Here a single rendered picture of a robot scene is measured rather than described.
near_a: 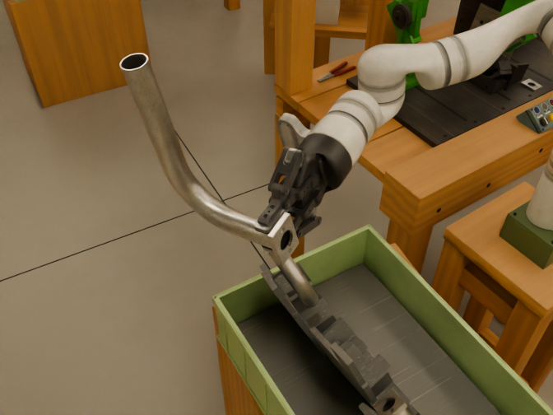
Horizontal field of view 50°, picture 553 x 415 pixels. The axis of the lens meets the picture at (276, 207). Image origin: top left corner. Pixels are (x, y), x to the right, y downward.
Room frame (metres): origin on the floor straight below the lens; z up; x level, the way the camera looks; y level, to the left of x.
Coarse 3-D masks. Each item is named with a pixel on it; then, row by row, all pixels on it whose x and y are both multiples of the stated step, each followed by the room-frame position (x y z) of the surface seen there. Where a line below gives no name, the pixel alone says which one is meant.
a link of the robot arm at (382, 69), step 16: (384, 48) 0.77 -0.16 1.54; (400, 48) 0.77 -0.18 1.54; (416, 48) 0.78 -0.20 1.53; (432, 48) 0.78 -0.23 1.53; (368, 64) 0.74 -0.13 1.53; (384, 64) 0.74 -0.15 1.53; (400, 64) 0.74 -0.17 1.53; (416, 64) 0.75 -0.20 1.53; (432, 64) 0.75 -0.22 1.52; (448, 64) 0.76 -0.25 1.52; (368, 80) 0.73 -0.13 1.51; (384, 80) 0.73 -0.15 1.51; (400, 80) 0.74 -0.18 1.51; (432, 80) 0.75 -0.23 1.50; (448, 80) 0.76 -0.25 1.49; (384, 96) 0.73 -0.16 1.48
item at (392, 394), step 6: (390, 390) 0.44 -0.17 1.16; (384, 396) 0.43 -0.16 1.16; (390, 396) 0.43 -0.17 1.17; (396, 396) 0.42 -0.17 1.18; (378, 402) 0.43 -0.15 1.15; (384, 402) 0.42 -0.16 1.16; (390, 402) 0.42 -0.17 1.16; (396, 402) 0.41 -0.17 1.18; (402, 402) 0.41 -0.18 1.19; (378, 408) 0.41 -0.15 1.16; (384, 408) 0.42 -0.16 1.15; (390, 408) 0.40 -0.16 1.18; (396, 408) 0.40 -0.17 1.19; (402, 408) 0.40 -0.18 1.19; (408, 408) 0.50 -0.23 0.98; (384, 414) 0.40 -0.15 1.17; (390, 414) 0.39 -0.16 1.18; (396, 414) 0.39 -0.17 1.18; (402, 414) 0.40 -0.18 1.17; (408, 414) 0.40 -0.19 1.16; (414, 414) 0.49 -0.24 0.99
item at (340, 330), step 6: (342, 318) 0.71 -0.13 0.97; (336, 324) 0.70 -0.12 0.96; (342, 324) 0.70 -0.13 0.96; (330, 330) 0.69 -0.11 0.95; (336, 330) 0.69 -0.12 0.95; (342, 330) 0.69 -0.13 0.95; (348, 330) 0.69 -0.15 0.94; (324, 336) 0.68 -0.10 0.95; (330, 336) 0.68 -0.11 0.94; (336, 336) 0.68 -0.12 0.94; (342, 336) 0.68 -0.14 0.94; (348, 336) 0.68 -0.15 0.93; (354, 336) 0.69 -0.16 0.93; (342, 342) 0.68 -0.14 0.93
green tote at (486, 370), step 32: (320, 256) 0.89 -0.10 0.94; (352, 256) 0.94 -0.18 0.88; (384, 256) 0.90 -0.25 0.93; (256, 288) 0.81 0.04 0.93; (416, 288) 0.81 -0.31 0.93; (224, 320) 0.72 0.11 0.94; (416, 320) 0.79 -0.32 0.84; (448, 320) 0.72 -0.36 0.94; (448, 352) 0.70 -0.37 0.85; (480, 352) 0.64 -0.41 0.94; (256, 384) 0.61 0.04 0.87; (480, 384) 0.62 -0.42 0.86; (512, 384) 0.57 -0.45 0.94
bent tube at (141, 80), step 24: (144, 72) 0.54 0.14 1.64; (144, 96) 0.53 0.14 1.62; (144, 120) 0.54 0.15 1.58; (168, 120) 0.55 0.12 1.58; (168, 144) 0.54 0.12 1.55; (168, 168) 0.54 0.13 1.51; (192, 192) 0.54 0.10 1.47; (216, 216) 0.52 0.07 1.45; (240, 216) 0.52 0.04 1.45; (288, 216) 0.49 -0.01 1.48; (264, 240) 0.48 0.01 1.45; (288, 240) 0.49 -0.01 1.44
